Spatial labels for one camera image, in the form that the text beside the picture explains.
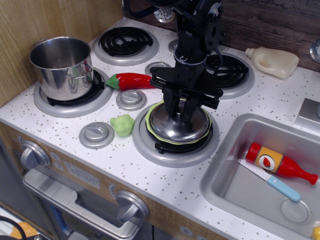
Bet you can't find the hanging silver strainer ladle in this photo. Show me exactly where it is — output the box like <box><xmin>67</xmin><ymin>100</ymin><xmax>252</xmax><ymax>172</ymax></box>
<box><xmin>153</xmin><ymin>8</ymin><xmax>175</xmax><ymax>24</ymax></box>

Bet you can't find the silver stove knob centre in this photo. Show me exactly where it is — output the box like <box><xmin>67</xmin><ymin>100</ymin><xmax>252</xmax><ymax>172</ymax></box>
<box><xmin>116</xmin><ymin>89</ymin><xmax>147</xmax><ymax>112</ymax></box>

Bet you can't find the black burner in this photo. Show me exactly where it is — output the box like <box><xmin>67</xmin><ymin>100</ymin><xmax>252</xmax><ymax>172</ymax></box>
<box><xmin>145</xmin><ymin>111</ymin><xmax>213</xmax><ymax>154</ymax></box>
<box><xmin>201</xmin><ymin>55</ymin><xmax>249</xmax><ymax>89</ymax></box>
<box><xmin>99</xmin><ymin>27</ymin><xmax>154</xmax><ymax>57</ymax></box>
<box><xmin>46</xmin><ymin>70</ymin><xmax>105</xmax><ymax>106</ymax></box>

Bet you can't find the silver sink basin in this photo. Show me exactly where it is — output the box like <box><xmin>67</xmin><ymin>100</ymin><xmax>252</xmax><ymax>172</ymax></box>
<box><xmin>200</xmin><ymin>114</ymin><xmax>320</xmax><ymax>240</ymax></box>

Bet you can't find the cream toy jug bottle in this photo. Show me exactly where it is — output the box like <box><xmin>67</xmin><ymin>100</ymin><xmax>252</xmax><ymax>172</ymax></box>
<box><xmin>245</xmin><ymin>47</ymin><xmax>300</xmax><ymax>79</ymax></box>

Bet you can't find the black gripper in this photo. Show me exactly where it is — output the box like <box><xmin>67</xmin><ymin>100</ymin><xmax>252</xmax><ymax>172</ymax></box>
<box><xmin>150</xmin><ymin>60</ymin><xmax>223</xmax><ymax>122</ymax></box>

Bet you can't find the black cable bottom left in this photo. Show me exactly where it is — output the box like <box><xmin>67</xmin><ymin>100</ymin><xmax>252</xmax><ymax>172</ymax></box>
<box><xmin>0</xmin><ymin>216</ymin><xmax>27</xmax><ymax>240</ymax></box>

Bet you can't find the back right black burner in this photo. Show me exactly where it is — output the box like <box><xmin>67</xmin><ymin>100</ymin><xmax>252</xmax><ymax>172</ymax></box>
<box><xmin>201</xmin><ymin>55</ymin><xmax>249</xmax><ymax>89</ymax></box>

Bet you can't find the silver faucet base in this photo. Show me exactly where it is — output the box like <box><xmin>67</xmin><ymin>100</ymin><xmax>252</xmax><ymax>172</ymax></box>
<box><xmin>295</xmin><ymin>98</ymin><xmax>320</xmax><ymax>133</ymax></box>

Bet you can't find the silver stove knob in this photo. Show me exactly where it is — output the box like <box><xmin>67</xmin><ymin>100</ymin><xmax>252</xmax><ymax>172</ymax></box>
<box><xmin>144</xmin><ymin>61</ymin><xmax>171</xmax><ymax>76</ymax></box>
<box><xmin>116</xmin><ymin>89</ymin><xmax>147</xmax><ymax>112</ymax></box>
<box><xmin>168</xmin><ymin>39</ymin><xmax>178</xmax><ymax>54</ymax></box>
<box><xmin>79</xmin><ymin>122</ymin><xmax>115</xmax><ymax>150</ymax></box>

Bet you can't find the small green toy lettuce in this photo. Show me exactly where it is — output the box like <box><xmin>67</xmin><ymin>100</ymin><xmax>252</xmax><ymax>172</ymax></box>
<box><xmin>110</xmin><ymin>114</ymin><xmax>135</xmax><ymax>137</ymax></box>

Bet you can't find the red toy chili pepper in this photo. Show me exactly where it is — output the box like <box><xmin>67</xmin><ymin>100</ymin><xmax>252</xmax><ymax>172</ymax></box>
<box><xmin>105</xmin><ymin>72</ymin><xmax>154</xmax><ymax>90</ymax></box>

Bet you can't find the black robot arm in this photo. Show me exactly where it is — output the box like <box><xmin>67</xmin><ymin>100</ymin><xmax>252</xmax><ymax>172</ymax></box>
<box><xmin>123</xmin><ymin>0</ymin><xmax>225</xmax><ymax>122</ymax></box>

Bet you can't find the silver oven door handle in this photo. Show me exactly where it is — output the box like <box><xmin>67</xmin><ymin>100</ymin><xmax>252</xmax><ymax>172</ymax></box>
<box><xmin>23</xmin><ymin>169</ymin><xmax>140</xmax><ymax>240</ymax></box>

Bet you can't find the silver stove knob middle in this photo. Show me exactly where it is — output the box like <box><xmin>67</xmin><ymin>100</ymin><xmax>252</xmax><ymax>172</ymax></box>
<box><xmin>144</xmin><ymin>61</ymin><xmax>171</xmax><ymax>76</ymax></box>

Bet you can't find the yellow toy bottom right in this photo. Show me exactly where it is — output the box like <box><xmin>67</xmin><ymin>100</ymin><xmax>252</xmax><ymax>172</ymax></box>
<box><xmin>311</xmin><ymin>225</ymin><xmax>320</xmax><ymax>240</ymax></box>

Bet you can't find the steel cooking pot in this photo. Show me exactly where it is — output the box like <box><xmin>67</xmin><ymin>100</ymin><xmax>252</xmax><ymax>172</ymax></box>
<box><xmin>29</xmin><ymin>36</ymin><xmax>94</xmax><ymax>101</ymax></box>

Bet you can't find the back left black burner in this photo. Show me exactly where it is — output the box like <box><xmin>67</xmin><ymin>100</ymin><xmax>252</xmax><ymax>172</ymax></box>
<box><xmin>99</xmin><ymin>27</ymin><xmax>154</xmax><ymax>57</ymax></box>

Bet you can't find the front left black burner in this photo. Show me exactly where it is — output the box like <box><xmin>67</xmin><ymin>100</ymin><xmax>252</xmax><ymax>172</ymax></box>
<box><xmin>46</xmin><ymin>70</ymin><xmax>105</xmax><ymax>106</ymax></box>

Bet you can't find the right oven dial knob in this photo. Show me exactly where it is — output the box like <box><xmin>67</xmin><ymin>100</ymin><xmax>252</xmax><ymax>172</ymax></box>
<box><xmin>115</xmin><ymin>190</ymin><xmax>150</xmax><ymax>223</ymax></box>

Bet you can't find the yellow object bottom left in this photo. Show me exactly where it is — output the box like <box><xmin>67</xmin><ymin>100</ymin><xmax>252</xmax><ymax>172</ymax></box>
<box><xmin>9</xmin><ymin>221</ymin><xmax>38</xmax><ymax>240</ymax></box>

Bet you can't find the oven dial knob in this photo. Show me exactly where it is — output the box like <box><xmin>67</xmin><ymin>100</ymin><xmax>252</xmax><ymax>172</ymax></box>
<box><xmin>20</xmin><ymin>140</ymin><xmax>51</xmax><ymax>170</ymax></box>
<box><xmin>115</xmin><ymin>190</ymin><xmax>150</xmax><ymax>223</ymax></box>

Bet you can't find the red toy ketchup bottle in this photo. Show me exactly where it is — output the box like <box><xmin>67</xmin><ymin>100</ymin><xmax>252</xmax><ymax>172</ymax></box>
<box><xmin>245</xmin><ymin>142</ymin><xmax>319</xmax><ymax>185</ymax></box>

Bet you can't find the silver stove knob back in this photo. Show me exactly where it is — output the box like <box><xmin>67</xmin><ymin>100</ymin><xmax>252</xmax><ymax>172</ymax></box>
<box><xmin>168</xmin><ymin>39</ymin><xmax>178</xmax><ymax>54</ymax></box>

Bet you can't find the left oven dial knob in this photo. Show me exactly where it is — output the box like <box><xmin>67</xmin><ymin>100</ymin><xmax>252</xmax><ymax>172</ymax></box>
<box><xmin>20</xmin><ymin>140</ymin><xmax>51</xmax><ymax>170</ymax></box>

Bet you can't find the oven clock display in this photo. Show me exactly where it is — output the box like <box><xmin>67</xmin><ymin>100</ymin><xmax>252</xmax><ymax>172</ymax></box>
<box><xmin>64</xmin><ymin>161</ymin><xmax>101</xmax><ymax>189</ymax></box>

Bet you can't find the front right black burner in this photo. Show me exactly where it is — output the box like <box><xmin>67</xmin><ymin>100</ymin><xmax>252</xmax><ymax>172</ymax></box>
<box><xmin>145</xmin><ymin>111</ymin><xmax>213</xmax><ymax>154</ymax></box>

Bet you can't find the green plastic plate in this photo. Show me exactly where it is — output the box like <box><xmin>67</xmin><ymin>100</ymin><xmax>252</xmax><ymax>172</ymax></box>
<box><xmin>145</xmin><ymin>98</ymin><xmax>213</xmax><ymax>145</ymax></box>

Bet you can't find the steel pot lid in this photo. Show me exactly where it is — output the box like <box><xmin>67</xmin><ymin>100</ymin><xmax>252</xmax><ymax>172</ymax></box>
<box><xmin>149</xmin><ymin>102</ymin><xmax>210</xmax><ymax>144</ymax></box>

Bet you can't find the silver stove knob front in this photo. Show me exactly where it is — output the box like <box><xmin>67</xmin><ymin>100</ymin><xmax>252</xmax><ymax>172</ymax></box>
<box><xmin>79</xmin><ymin>122</ymin><xmax>115</xmax><ymax>150</ymax></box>

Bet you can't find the toy knife blue handle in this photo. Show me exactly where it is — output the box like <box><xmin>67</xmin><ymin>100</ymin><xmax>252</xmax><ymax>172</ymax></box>
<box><xmin>237</xmin><ymin>159</ymin><xmax>302</xmax><ymax>202</ymax></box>

